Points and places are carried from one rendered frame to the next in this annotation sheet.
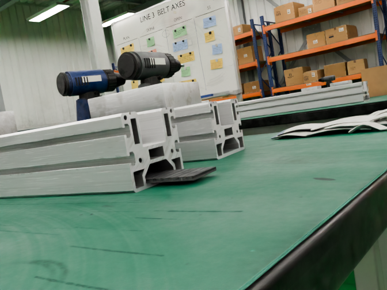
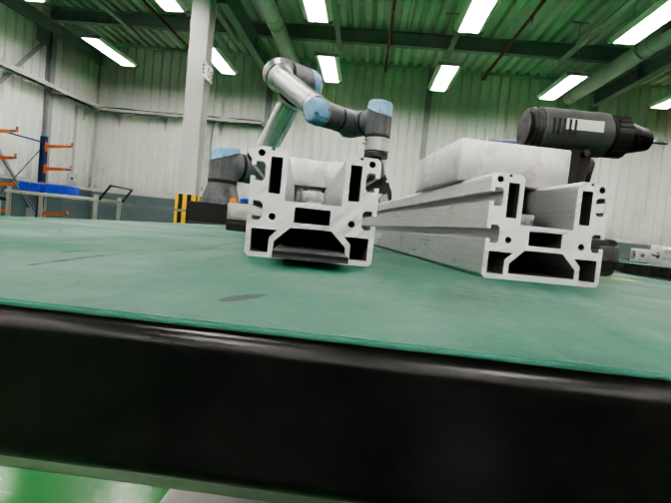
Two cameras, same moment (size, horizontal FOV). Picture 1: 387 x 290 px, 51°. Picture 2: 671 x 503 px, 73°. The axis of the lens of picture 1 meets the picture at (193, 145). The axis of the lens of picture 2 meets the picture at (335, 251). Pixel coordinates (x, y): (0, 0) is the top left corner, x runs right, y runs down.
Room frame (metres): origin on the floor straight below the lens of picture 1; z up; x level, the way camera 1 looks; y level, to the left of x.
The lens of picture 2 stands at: (0.27, -0.25, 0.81)
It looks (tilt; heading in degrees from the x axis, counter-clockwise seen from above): 3 degrees down; 54
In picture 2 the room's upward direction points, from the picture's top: 6 degrees clockwise
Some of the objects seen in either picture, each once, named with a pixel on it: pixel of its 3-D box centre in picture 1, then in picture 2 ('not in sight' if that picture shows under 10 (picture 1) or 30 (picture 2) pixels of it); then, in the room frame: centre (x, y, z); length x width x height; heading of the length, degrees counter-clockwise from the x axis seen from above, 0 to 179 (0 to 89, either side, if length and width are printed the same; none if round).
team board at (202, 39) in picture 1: (179, 102); not in sight; (4.04, 0.07, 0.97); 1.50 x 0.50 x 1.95; 50
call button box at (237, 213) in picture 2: not in sight; (251, 218); (0.72, 0.68, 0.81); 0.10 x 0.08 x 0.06; 148
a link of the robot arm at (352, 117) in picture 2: not in sight; (351, 123); (1.13, 0.89, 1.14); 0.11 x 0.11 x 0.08; 4
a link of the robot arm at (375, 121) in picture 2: not in sight; (377, 120); (1.15, 0.79, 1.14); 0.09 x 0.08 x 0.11; 94
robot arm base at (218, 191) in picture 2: not in sight; (221, 193); (0.97, 1.50, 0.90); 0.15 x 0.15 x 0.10
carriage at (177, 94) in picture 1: (146, 109); (480, 186); (0.70, 0.07, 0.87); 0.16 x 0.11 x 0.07; 58
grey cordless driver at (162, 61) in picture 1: (162, 100); (587, 193); (0.91, 0.05, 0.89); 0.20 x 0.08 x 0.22; 144
